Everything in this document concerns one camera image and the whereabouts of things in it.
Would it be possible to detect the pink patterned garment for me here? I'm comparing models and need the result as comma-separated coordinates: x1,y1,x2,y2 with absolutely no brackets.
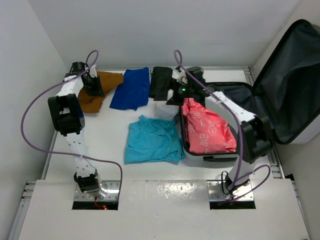
182,98,237,154

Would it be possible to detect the black folded pouch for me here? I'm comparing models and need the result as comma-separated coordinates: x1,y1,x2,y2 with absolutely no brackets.
149,66,173,98

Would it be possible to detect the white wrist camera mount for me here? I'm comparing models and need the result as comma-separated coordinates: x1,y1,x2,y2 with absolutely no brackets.
88,64,98,78
172,69,188,84

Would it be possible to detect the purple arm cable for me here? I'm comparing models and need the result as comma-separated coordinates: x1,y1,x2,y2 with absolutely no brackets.
173,49,272,205
20,49,124,201

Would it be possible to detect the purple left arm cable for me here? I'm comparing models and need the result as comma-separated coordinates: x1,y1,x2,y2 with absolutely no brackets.
20,49,124,201

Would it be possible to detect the open grey lined suitcase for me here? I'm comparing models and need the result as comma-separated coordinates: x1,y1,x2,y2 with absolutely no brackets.
167,19,320,163

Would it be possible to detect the mustard brown cloth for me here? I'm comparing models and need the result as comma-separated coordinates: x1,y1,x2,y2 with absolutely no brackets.
77,71,124,114

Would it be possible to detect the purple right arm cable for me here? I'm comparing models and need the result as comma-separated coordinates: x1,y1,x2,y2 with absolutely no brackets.
173,49,272,205

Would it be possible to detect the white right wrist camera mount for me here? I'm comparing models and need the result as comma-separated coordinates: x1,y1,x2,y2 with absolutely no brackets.
172,69,188,84

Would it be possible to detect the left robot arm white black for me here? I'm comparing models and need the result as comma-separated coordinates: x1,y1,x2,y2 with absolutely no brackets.
47,62,104,197

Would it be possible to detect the light blue t-shirt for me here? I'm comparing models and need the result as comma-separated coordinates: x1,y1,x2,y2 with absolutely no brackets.
124,115,186,165

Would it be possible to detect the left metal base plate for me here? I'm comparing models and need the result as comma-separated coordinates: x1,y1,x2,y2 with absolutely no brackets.
73,180,120,202

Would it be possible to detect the royal blue cloth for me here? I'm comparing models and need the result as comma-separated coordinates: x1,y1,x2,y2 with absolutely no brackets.
109,67,150,111

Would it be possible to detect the white drawstring bag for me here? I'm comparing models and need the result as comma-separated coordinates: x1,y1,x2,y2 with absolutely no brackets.
154,101,179,121

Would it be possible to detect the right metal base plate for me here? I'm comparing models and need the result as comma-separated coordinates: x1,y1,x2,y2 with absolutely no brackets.
207,180,254,203

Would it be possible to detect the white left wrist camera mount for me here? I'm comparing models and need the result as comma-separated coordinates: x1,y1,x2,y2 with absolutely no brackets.
88,64,98,78

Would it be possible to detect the metal base plate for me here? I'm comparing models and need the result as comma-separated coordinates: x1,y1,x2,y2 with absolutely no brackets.
207,180,254,203
73,180,120,202

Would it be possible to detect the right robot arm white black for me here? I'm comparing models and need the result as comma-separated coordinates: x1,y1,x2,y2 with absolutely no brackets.
150,66,272,193

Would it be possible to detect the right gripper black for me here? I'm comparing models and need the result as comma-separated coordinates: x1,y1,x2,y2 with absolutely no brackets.
154,75,195,106

